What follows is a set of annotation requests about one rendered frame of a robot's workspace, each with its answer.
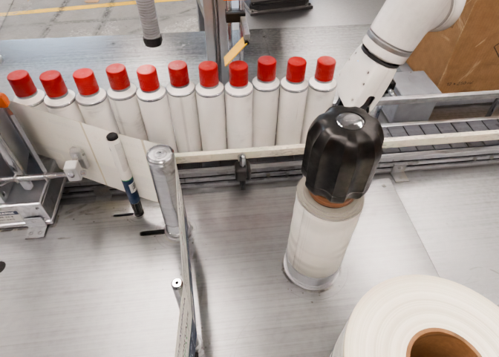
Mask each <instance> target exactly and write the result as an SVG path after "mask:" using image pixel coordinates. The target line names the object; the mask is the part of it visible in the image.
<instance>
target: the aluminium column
mask: <svg viewBox="0 0 499 357"><path fill-rule="evenodd" d="M225 9H226V1H224V0H217V10H218V45H219V71H220V82H221V83H223V85H224V86H225V84H226V83H228V81H229V71H228V65H227V66H226V67H225V63H224V57H225V55H227V54H228V50H227V30H226V18H225ZM203 17H204V27H205V36H206V53H207V61H213V62H215V63H216V64H217V51H216V34H215V6H214V0H203Z"/></svg>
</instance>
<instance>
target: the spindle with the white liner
mask: <svg viewBox="0 0 499 357"><path fill-rule="evenodd" d="M383 142H384V133H383V130H382V126H381V124H380V122H379V120H378V119H377V118H376V117H372V116H371V115H370V114H368V113H367V111H366V110H364V109H362V108H359V107H356V106H354V107H345V106H342V105H337V106H333V107H330V108H328V109H327V110H326V111H325V113H323V114H320V115H318V116H317V118H315V119H314V121H313V122H312V123H311V125H310V127H309V129H308V132H307V138H306V143H305V147H304V156H303V160H302V165H301V172H302V174H303V175H304V176H303V178H301V179H300V181H299V184H298V186H297V190H296V200H295V203H294V208H293V217H292V221H291V225H290V234H289V238H288V244H287V248H286V252H285V255H284V269H285V272H286V273H287V275H288V277H289V278H290V280H291V281H292V282H293V283H295V284H296V285H298V286H300V287H302V288H304V289H308V290H321V289H325V288H327V287H329V286H330V285H332V284H333V283H334V282H335V280H336V279H337V277H338V275H339V269H340V267H341V265H342V259H343V257H344V255H345V251H346V249H347V247H348V244H349V243H350V239H351V236H352V234H353V231H354V229H355V227H356V224H357V221H358V219H359V216H360V213H361V211H362V209H363V206H364V204H365V196H364V194H365V193H366V192H367V191H368V189H369V187H370V185H371V182H372V179H373V177H374V174H375V172H376V169H377V166H378V164H379V161H380V159H381V156H382V144H383Z"/></svg>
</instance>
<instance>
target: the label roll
mask: <svg viewBox="0 0 499 357"><path fill-rule="evenodd" d="M328 357H499V307H498V306H497V305H495V304H494V303H492V302H491V301H490V300H489V299H487V298H485V297H484V296H482V295H481V294H479V293H477V292H475V291H474V290H472V289H469V288H468V287H466V286H464V285H461V284H458V283H456V282H453V281H450V280H447V279H445V278H439V277H435V276H430V275H402V276H398V277H394V278H390V279H388V280H386V281H383V282H381V283H379V284H377V285H376V286H374V287H373V288H372V289H370V290H369V291H368V292H366V293H365V294H364V296H363V297H362V298H361V299H360V300H359V302H358V303H357V305H356V306H355V308H354V310H353V312H352V313H351V315H350V317H349V319H348V321H347V323H346V325H345V326H344V328H343V330H342V332H341V334H340V335H339V337H338V339H337V341H336V343H335V344H334V346H333V349H332V350H331V351H330V354H329V356H328Z"/></svg>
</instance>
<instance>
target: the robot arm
mask: <svg viewBox="0 0 499 357"><path fill-rule="evenodd" d="M465 3H466V0H386V1H385V3H384V4H383V6H382V8H381V10H380V11H379V13H378V14H377V16H376V18H375V19H374V21H373V23H372V25H371V26H370V27H369V29H368V31H367V33H366V34H365V36H364V38H363V39H362V44H361V45H360V46H359V47H358V48H357V49H356V50H355V51H354V52H353V54H352V55H351V56H350V58H349V60H348V61H347V62H346V63H345V65H344V67H343V68H342V69H341V71H340V72H339V74H338V76H337V77H336V79H335V80H336V82H337V86H336V91H337V93H338V95H339V98H338V100H337V102H336V104H335V106H337V105H342V106H345V107H354V106H356V107H359V108H362V109H364V110H366V111H367V113H368V114H369V113H370V112H371V111H372V110H373V109H374V107H375V106H376V104H377V103H378V101H379V100H380V99H381V97H382V95H383V94H384V93H385V91H386V89H387V88H388V86H389V84H390V83H391V80H392V79H393V77H394V74H395V73H396V71H397V68H398V67H399V66H400V65H403V64H405V62H406V60H407V59H408V57H409V56H410V55H411V54H412V52H413V51H414V49H415V48H416V47H417V46H418V44H419V43H420V41H421V40H422V39H423V37H424V36H425V35H426V34H427V32H437V31H442V30H446V29H448V28H450V27H451V26H452V25H453V24H454V23H455V22H456V21H457V20H458V19H459V17H460V15H461V13H462V11H463V8H464V6H465Z"/></svg>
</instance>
